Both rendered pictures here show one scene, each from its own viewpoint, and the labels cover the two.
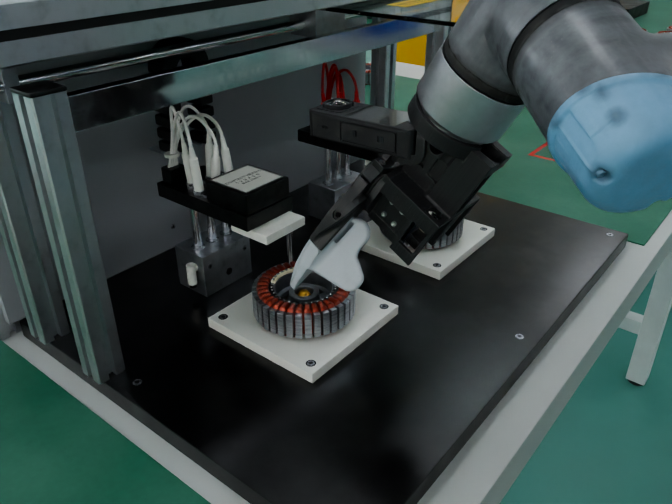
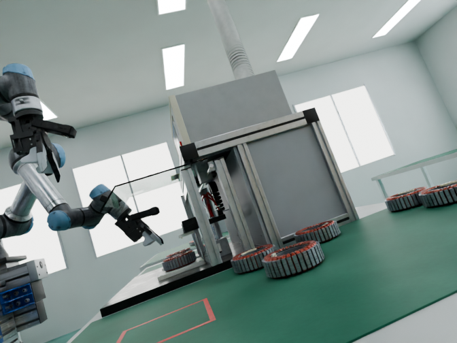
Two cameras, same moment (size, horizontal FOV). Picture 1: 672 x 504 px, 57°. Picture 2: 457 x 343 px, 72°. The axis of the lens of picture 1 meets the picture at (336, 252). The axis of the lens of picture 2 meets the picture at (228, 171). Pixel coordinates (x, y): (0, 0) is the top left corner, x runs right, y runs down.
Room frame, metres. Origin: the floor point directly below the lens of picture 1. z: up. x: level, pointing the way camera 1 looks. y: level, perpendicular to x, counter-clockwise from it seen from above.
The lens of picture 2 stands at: (1.63, -0.78, 0.88)
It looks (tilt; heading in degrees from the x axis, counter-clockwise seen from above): 8 degrees up; 130
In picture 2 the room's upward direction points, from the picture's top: 19 degrees counter-clockwise
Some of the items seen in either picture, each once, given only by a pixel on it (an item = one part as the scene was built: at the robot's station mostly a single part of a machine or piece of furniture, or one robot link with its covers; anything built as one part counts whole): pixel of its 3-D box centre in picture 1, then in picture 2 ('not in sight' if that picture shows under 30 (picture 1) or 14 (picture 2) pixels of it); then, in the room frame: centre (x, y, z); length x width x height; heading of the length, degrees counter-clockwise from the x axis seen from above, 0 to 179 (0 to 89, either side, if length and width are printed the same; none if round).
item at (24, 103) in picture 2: not in sight; (26, 108); (0.70, -0.43, 1.37); 0.08 x 0.08 x 0.05
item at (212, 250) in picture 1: (214, 258); not in sight; (0.66, 0.15, 0.80); 0.08 x 0.05 x 0.06; 141
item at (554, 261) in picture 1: (358, 279); (186, 267); (0.67, -0.03, 0.76); 0.64 x 0.47 x 0.02; 141
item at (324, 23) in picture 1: (317, 16); (205, 175); (0.86, 0.02, 1.05); 0.06 x 0.04 x 0.04; 141
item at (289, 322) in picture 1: (304, 297); (179, 256); (0.57, 0.03, 0.80); 0.11 x 0.11 x 0.04
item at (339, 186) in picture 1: (337, 194); (220, 246); (0.85, 0.00, 0.80); 0.08 x 0.05 x 0.06; 141
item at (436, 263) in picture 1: (420, 235); (181, 267); (0.76, -0.12, 0.78); 0.15 x 0.15 x 0.01; 51
